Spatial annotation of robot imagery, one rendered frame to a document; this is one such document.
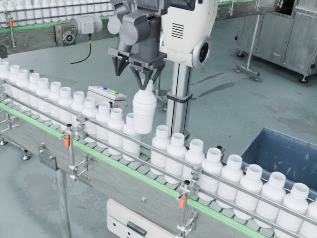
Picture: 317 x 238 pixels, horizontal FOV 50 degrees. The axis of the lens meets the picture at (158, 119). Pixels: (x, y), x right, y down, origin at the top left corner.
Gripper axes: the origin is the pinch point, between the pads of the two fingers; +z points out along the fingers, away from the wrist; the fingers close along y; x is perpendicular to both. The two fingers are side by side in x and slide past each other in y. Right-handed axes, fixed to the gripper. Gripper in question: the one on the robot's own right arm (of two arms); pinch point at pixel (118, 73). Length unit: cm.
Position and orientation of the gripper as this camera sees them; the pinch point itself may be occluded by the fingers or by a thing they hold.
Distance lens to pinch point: 133.0
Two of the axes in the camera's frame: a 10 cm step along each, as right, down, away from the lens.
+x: 5.0, -0.8, 8.6
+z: -2.5, 9.4, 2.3
